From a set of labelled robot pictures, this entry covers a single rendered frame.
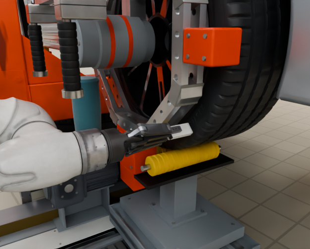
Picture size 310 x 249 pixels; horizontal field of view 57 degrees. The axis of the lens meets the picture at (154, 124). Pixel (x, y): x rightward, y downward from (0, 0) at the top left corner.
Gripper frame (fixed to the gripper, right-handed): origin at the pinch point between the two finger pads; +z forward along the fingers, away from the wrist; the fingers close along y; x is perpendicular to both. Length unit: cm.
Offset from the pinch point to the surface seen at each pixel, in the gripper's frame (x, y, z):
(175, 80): 7.0, 12.3, -4.0
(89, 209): 3, -81, -6
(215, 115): -1.4, 8.5, 5.4
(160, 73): 21.6, -5.1, 6.6
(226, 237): -29.2, -30.9, 22.2
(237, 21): 10.2, 26.1, 5.7
